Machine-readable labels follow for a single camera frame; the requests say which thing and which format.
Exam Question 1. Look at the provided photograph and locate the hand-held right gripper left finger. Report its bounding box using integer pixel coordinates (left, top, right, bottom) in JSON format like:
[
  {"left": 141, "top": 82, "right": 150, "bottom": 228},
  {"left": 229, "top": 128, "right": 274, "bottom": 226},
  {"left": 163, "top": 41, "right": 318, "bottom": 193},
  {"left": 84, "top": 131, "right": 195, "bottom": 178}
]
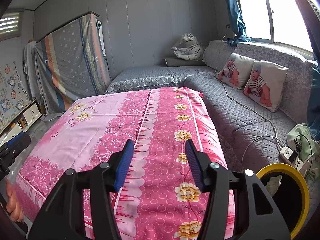
[{"left": 27, "top": 139, "right": 135, "bottom": 240}]

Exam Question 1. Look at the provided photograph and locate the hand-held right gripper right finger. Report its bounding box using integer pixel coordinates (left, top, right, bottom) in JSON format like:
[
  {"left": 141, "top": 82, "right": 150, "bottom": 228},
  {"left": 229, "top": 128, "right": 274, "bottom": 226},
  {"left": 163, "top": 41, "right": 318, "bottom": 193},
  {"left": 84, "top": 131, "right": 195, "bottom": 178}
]
[{"left": 185, "top": 139, "right": 292, "bottom": 240}]

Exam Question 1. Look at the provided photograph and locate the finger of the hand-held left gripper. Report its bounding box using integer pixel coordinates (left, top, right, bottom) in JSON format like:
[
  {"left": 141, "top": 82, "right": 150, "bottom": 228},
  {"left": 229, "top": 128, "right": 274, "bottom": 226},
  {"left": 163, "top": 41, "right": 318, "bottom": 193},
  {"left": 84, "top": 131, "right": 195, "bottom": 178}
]
[{"left": 6, "top": 132, "right": 31, "bottom": 153}]

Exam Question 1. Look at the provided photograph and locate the yellow rimmed trash bin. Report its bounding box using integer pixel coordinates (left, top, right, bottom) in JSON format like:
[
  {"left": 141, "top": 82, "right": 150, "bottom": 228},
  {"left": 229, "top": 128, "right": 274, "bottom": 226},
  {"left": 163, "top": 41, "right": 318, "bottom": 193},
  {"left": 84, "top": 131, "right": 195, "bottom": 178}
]
[{"left": 256, "top": 163, "right": 310, "bottom": 240}]

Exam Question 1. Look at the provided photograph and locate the person's left hand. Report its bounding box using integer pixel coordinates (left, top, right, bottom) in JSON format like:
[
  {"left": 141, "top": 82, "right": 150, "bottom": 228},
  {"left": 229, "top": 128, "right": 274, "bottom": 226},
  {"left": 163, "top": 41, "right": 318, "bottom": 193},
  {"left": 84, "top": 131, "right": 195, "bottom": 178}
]
[{"left": 7, "top": 180, "right": 24, "bottom": 223}]

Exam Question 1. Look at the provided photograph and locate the white tv cabinet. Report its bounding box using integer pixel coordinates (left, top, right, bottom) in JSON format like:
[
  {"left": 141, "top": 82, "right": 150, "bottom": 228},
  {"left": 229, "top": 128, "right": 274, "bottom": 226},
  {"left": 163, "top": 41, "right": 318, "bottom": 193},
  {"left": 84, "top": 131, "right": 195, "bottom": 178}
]
[{"left": 0, "top": 99, "right": 42, "bottom": 145}]

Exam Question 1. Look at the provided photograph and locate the pink floral tablecloth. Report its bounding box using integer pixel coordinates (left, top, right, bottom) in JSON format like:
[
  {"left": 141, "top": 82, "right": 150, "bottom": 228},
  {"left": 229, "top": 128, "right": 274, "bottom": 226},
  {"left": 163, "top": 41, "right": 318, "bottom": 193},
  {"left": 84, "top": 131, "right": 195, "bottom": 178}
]
[{"left": 15, "top": 87, "right": 237, "bottom": 240}]

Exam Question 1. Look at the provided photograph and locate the grey quilted sofa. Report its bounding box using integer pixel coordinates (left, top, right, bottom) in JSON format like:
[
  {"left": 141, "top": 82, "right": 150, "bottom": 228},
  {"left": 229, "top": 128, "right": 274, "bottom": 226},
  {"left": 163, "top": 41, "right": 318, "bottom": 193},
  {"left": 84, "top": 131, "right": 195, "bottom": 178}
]
[{"left": 104, "top": 40, "right": 320, "bottom": 205}]

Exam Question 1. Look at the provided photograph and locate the white hanging garment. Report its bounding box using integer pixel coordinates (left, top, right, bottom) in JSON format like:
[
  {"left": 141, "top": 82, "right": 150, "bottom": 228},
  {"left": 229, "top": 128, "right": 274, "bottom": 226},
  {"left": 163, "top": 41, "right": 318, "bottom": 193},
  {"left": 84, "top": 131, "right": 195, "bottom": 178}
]
[{"left": 23, "top": 40, "right": 38, "bottom": 98}]

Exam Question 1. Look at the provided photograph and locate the striped grey bed sheet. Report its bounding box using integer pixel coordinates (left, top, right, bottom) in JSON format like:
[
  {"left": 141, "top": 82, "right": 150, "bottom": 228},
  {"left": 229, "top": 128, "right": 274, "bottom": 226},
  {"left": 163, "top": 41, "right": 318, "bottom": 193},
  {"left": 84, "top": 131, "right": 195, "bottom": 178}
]
[{"left": 34, "top": 14, "right": 112, "bottom": 115}]

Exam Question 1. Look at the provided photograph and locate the white power strip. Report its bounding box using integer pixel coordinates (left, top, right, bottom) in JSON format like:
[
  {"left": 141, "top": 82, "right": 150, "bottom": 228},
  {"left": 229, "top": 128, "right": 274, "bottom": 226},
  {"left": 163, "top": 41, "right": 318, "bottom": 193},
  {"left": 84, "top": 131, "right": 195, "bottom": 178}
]
[{"left": 279, "top": 146, "right": 304, "bottom": 168}]

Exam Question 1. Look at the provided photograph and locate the baby print pillow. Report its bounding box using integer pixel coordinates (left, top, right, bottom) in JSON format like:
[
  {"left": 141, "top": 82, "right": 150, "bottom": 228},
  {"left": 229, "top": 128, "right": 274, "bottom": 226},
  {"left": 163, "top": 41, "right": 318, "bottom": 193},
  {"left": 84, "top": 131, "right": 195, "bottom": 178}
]
[
  {"left": 217, "top": 52, "right": 255, "bottom": 90},
  {"left": 242, "top": 60, "right": 289, "bottom": 112}
]

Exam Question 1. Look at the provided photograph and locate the black power adapter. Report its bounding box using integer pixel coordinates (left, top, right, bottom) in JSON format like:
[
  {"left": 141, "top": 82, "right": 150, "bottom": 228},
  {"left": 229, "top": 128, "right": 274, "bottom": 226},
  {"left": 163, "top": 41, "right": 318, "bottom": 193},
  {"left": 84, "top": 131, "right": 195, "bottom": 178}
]
[{"left": 290, "top": 140, "right": 302, "bottom": 161}]

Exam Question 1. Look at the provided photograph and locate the grey cushion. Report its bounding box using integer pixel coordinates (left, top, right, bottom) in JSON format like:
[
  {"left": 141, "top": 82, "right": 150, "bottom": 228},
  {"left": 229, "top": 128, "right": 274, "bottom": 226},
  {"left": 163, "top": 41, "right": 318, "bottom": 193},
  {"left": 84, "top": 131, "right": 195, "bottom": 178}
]
[{"left": 164, "top": 57, "right": 208, "bottom": 67}]

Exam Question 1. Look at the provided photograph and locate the light green cloth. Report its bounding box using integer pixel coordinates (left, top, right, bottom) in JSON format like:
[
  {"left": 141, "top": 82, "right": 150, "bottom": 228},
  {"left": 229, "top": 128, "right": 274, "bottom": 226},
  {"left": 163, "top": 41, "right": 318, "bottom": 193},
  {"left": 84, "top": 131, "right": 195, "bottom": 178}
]
[{"left": 287, "top": 124, "right": 320, "bottom": 160}]

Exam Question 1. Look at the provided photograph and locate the window blind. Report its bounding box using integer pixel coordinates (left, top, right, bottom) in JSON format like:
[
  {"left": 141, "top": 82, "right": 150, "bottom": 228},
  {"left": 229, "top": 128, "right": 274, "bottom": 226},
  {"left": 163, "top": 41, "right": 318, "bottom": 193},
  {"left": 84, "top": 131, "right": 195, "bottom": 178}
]
[{"left": 0, "top": 10, "right": 25, "bottom": 40}]

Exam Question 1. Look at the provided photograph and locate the white tiger plush toy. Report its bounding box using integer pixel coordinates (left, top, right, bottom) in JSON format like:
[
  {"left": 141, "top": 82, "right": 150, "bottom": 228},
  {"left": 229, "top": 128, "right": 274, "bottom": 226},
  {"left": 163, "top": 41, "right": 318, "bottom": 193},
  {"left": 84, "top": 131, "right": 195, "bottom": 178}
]
[{"left": 171, "top": 32, "right": 207, "bottom": 61}]

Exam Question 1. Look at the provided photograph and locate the dark blue curtain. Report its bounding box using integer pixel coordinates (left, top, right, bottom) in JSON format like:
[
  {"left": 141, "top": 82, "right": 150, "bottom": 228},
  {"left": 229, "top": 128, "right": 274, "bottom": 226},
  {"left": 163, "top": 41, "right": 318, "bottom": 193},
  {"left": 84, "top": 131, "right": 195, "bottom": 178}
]
[{"left": 287, "top": 0, "right": 320, "bottom": 135}]

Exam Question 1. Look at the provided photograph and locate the window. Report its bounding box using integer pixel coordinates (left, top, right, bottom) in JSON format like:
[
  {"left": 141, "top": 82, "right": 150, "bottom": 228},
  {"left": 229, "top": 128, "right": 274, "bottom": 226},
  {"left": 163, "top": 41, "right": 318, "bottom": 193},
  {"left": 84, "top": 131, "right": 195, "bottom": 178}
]
[{"left": 234, "top": 0, "right": 314, "bottom": 53}]

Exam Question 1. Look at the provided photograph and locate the cartoon wall poster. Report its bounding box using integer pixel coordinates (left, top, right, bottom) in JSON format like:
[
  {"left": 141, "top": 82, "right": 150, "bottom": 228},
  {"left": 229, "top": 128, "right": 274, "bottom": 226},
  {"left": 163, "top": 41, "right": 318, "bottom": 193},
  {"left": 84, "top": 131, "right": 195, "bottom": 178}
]
[{"left": 0, "top": 60, "right": 32, "bottom": 128}]

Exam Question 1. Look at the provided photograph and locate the white cable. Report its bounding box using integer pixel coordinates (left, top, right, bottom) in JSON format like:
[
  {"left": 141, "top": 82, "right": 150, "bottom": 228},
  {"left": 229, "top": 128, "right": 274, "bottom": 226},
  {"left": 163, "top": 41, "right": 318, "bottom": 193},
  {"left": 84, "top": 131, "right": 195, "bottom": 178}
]
[{"left": 241, "top": 136, "right": 283, "bottom": 178}]

